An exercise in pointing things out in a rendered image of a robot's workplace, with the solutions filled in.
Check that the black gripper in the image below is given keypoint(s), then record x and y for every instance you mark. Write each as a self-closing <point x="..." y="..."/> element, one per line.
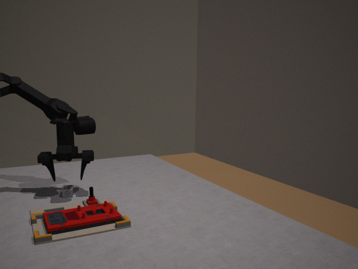
<point x="46" y="158"/>

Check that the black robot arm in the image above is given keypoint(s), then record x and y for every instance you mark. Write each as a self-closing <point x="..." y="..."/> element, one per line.
<point x="56" y="110"/>

